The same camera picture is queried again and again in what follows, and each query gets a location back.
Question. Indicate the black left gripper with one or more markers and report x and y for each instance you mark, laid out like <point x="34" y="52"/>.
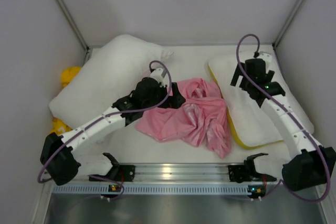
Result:
<point x="172" y="97"/>

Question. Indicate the bare white pillow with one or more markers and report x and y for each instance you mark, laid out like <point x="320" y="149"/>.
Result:
<point x="112" y="73"/>

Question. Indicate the right aluminium corner post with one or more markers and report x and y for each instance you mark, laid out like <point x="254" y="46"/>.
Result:
<point x="289" y="20"/>

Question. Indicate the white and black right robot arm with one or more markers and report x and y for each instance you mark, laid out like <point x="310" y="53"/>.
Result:
<point x="310" y="163"/>

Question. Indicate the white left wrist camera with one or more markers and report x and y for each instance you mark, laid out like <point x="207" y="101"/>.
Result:
<point x="161" y="76"/>

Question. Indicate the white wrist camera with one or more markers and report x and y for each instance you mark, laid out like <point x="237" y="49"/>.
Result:
<point x="161" y="76"/>
<point x="266" y="57"/>

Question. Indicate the left aluminium corner post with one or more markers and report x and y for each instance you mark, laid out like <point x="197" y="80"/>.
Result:
<point x="72" y="24"/>

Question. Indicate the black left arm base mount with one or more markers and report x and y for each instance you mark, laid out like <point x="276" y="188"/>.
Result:
<point x="121" y="173"/>

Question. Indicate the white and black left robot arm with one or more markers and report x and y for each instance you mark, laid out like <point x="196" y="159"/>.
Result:
<point x="63" y="157"/>

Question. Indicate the aluminium front rail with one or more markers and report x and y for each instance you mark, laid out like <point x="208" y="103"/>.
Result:
<point x="187" y="173"/>

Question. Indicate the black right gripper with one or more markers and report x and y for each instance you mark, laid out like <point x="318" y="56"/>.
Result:
<point x="242" y="79"/>

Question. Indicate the aluminium corner post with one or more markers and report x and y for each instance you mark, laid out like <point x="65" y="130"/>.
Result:
<point x="289" y="20"/>
<point x="72" y="24"/>

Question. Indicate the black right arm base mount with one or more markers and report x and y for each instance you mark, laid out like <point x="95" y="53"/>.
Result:
<point x="239" y="174"/>

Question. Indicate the yellow cloth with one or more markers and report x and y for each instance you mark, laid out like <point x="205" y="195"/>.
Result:
<point x="63" y="105"/>

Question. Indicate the pink pillowcase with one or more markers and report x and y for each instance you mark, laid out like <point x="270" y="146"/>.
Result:
<point x="202" y="118"/>

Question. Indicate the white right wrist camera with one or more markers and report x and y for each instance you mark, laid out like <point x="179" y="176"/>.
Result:
<point x="266" y="57"/>

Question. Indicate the grey slotted cable duct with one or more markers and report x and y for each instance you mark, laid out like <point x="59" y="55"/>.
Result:
<point x="161" y="189"/>

